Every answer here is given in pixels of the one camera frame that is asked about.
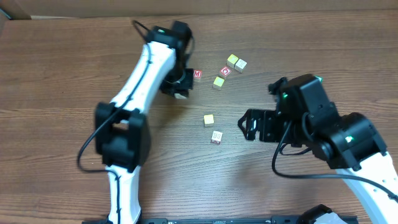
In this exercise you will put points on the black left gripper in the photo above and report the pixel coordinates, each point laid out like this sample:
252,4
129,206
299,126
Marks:
179,86

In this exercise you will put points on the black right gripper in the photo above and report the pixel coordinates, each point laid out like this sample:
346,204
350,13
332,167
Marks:
266,125

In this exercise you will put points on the yellow S wooden block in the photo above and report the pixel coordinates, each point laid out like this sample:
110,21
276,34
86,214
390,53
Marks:
208,120

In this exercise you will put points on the red E wooden block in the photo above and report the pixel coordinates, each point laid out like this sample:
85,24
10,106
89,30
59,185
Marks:
216,137

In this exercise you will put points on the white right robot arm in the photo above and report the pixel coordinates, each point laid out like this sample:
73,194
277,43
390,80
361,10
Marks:
349,144

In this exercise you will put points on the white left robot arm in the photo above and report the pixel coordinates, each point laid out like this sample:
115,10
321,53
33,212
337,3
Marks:
122,135

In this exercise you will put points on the red M wooden block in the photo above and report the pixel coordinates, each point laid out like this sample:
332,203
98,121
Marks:
197,75

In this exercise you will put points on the plain wooden block centre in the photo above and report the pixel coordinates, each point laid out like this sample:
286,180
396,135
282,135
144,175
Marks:
218,83

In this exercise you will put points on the plain wooden block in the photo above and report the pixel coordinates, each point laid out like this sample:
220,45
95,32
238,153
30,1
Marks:
231,60
218,83

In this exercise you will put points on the red O wooden block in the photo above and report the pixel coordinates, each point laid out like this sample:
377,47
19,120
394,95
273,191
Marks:
225,72

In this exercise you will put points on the plain wooden block far back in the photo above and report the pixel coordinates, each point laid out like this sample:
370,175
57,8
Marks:
231,60

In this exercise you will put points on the yellow-edged wooden block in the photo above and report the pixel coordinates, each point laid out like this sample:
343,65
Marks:
240,65

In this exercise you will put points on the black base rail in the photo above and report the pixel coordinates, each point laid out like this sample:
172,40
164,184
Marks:
278,219

